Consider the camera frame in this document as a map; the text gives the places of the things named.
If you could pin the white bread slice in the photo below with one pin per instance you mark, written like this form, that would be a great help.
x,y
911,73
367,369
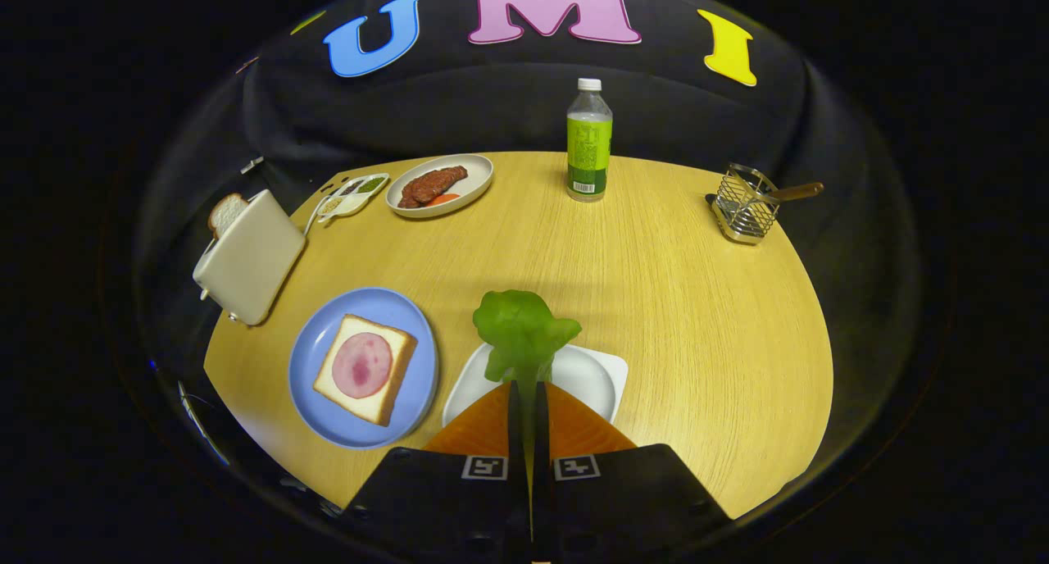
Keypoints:
x,y
328,384

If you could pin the silver cloth clip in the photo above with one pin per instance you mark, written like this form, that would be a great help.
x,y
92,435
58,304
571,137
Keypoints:
x,y
252,165

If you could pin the brown-crusted toast slice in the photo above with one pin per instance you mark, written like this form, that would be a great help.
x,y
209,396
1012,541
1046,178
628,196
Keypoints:
x,y
226,213

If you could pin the pile of red beans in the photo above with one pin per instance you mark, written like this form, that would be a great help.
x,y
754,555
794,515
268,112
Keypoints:
x,y
351,188

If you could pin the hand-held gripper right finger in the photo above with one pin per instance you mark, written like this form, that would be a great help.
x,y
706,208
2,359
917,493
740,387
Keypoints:
x,y
542,441

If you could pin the black backdrop cloth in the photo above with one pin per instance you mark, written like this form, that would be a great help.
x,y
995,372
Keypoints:
x,y
492,105

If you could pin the clear bottle with green label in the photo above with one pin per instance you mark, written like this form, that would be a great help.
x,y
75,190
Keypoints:
x,y
588,150

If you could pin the green lettuce leaf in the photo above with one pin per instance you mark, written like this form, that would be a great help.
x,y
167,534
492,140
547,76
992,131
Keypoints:
x,y
520,326

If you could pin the blue round plate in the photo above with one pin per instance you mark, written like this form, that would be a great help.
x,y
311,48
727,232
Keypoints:
x,y
315,359

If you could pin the white square plate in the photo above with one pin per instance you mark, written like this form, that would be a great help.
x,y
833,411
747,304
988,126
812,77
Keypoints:
x,y
586,375

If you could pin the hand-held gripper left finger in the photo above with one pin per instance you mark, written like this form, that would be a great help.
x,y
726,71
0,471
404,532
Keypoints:
x,y
515,433

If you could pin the white oval plate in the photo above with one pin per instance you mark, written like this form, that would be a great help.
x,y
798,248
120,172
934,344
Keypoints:
x,y
475,179

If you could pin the red tomato slice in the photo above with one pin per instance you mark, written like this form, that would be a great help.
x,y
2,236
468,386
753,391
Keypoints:
x,y
442,198

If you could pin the brown meat piece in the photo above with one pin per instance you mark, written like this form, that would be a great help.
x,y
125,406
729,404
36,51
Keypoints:
x,y
432,185

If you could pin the white divided tray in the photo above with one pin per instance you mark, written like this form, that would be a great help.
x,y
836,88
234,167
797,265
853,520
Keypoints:
x,y
354,206

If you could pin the pink ham slice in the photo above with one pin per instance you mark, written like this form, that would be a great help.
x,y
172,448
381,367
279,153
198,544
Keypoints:
x,y
362,366

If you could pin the pile of green beans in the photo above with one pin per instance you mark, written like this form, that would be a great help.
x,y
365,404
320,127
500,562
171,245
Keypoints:
x,y
371,184

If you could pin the white toaster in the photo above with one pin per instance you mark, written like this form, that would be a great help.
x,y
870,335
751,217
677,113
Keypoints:
x,y
250,256

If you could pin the pile of white beans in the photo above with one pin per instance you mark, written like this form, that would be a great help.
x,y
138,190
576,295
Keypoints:
x,y
332,206

